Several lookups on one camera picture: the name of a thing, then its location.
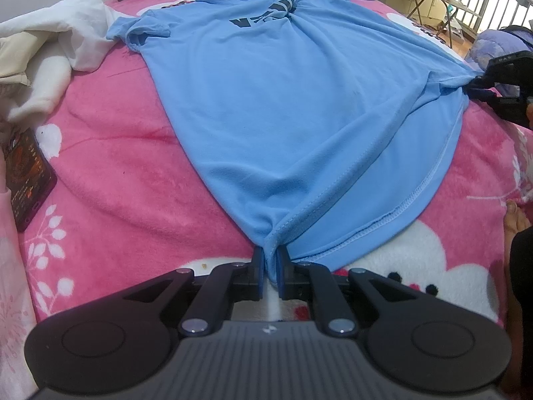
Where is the blue t-shirt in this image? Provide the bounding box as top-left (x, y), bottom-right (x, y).
top-left (106, 0), bottom-right (486, 290)

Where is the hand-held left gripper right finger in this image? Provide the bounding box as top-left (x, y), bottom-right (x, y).
top-left (277, 245), bottom-right (417, 338)

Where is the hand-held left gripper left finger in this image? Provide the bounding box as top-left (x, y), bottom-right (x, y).
top-left (123, 247), bottom-right (265, 338)

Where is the white garment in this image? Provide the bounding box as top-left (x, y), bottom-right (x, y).
top-left (0, 0), bottom-right (138, 71)

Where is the purple quilted jacket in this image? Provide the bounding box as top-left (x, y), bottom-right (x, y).
top-left (464, 28), bottom-right (533, 96)

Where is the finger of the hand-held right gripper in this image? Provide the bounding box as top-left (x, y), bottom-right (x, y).
top-left (464, 87), bottom-right (507, 107)
top-left (472, 73), bottom-right (501, 89)

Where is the person's bare foot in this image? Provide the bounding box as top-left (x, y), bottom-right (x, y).
top-left (503, 200), bottom-right (533, 251)

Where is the pink floral blanket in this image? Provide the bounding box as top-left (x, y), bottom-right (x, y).
top-left (19, 0), bottom-right (533, 326)

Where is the person's black trouser leg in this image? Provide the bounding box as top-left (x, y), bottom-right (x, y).
top-left (502, 225), bottom-right (533, 396)

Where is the black smartphone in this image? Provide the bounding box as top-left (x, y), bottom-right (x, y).
top-left (2, 127), bottom-right (58, 234)

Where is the beige garment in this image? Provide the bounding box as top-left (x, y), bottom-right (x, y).
top-left (0, 35), bottom-right (33, 89)

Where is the light pink quilt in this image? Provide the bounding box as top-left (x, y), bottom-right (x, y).
top-left (0, 167), bottom-right (39, 400)

